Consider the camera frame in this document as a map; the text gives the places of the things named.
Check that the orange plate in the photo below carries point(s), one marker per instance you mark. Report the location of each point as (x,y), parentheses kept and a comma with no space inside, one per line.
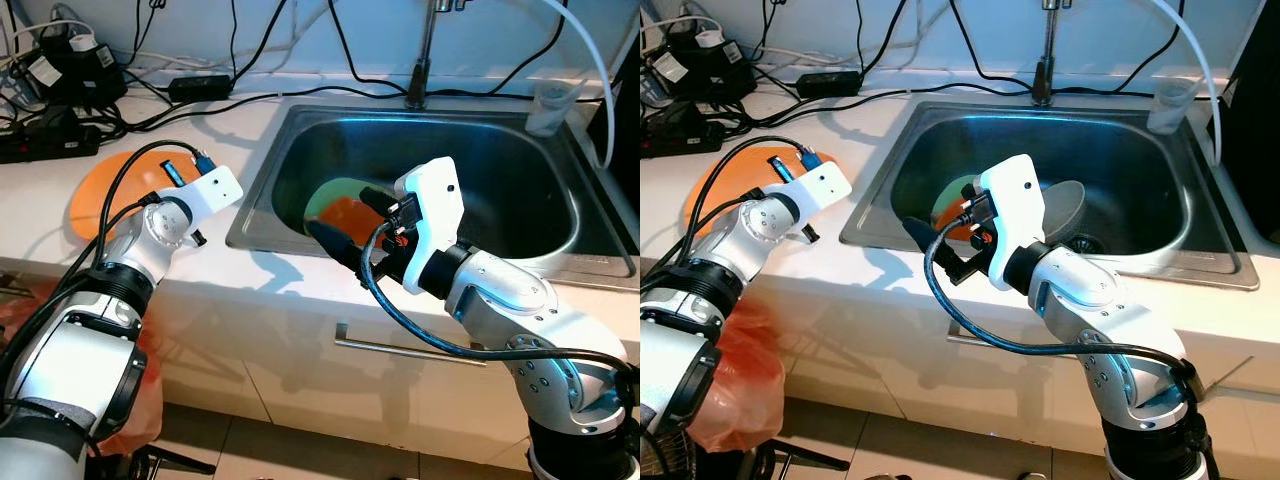
(705,195)
(90,195)

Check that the white kitchen cabinet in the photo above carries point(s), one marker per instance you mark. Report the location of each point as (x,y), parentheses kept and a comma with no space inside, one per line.
(280,390)
(900,390)

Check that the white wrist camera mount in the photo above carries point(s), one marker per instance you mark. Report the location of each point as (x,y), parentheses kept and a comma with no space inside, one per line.
(1018,210)
(435,215)
(215,188)
(825,185)

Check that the black appliance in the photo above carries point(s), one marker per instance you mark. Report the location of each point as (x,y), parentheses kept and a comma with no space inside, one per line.
(625,130)
(1255,130)

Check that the black power strip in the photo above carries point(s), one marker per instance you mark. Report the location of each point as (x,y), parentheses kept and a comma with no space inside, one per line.
(45,145)
(675,142)

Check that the black power adapter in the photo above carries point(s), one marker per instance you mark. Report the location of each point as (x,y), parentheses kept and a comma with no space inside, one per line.
(200,87)
(828,84)

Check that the metal faucet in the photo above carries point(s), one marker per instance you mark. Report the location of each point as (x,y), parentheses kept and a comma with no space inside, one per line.
(425,60)
(1047,60)

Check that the stainless steel sink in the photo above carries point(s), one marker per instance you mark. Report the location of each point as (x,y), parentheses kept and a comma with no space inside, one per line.
(1140,160)
(520,170)

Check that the red plastic bag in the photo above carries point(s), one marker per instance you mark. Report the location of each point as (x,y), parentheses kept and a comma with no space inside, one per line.
(145,400)
(745,380)

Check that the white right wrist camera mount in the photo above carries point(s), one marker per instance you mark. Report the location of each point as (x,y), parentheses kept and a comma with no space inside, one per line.
(435,215)
(1018,210)

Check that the black labelled device box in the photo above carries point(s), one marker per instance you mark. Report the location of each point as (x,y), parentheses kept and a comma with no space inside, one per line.
(80,75)
(705,70)

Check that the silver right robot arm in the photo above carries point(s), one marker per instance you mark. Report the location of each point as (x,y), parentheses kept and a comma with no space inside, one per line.
(510,300)
(1090,300)

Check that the green plate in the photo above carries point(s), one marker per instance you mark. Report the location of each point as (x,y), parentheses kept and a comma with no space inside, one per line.
(945,190)
(330,190)

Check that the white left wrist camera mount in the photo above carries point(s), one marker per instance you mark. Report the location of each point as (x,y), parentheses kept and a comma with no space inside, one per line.
(825,185)
(215,188)

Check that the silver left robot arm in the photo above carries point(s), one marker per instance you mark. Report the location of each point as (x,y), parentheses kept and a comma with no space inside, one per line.
(150,240)
(760,230)

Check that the clear plastic cup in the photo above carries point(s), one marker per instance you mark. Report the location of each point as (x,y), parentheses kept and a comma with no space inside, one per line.
(1172,108)
(552,110)

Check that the grey bowl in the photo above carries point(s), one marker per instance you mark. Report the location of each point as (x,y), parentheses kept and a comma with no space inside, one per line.
(1065,210)

